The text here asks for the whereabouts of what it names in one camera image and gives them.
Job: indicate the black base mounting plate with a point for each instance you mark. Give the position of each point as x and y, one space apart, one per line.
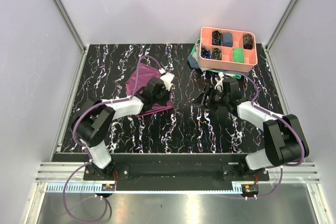
226 167

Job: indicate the purple cloth napkin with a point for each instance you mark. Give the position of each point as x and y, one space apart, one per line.
145 74

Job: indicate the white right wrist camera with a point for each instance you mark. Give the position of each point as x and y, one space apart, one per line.
219 82

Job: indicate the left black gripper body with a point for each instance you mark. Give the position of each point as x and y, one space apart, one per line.
163 97

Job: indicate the colourful band bundle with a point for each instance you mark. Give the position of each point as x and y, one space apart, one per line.
217 37
216 54
205 53

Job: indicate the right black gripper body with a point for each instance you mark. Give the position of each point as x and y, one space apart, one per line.
216 98

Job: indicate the colourful band bundle top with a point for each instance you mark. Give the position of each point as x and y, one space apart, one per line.
217 37

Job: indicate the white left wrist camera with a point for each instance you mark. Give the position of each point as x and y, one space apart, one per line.
167 78

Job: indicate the dark patterned rolled napkin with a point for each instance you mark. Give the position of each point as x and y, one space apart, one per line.
248 42

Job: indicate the pink compartment tray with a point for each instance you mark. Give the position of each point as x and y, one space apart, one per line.
226 63

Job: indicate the blue rolled napkin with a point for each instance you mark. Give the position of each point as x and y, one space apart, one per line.
227 39

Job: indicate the green rolled napkin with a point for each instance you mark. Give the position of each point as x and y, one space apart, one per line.
238 55

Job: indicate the colourful band bundle middle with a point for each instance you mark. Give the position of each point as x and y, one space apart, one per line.
216 54

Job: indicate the colourful band bundle left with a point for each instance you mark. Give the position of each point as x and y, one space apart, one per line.
205 53

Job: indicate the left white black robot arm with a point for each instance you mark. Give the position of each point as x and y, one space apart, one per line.
93 120

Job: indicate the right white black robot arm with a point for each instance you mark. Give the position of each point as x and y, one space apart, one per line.
284 140

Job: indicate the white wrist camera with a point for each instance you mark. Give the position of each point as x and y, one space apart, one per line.
219 82
167 78

